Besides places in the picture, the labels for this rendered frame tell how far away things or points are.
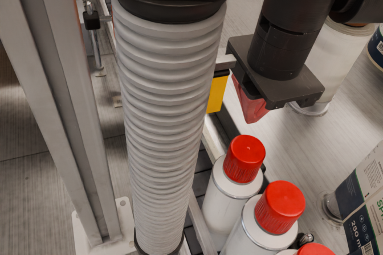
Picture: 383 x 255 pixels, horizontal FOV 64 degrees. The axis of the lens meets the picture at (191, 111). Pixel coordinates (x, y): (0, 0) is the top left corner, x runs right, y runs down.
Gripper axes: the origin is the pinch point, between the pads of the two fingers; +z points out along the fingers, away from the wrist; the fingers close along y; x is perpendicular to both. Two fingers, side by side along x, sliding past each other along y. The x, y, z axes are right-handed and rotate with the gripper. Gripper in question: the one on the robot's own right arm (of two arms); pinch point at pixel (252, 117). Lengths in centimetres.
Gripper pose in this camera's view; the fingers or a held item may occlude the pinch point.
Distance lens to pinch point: 39.9
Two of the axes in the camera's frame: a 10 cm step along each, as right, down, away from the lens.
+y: -3.3, -7.3, 5.9
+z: -1.0, 6.5, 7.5
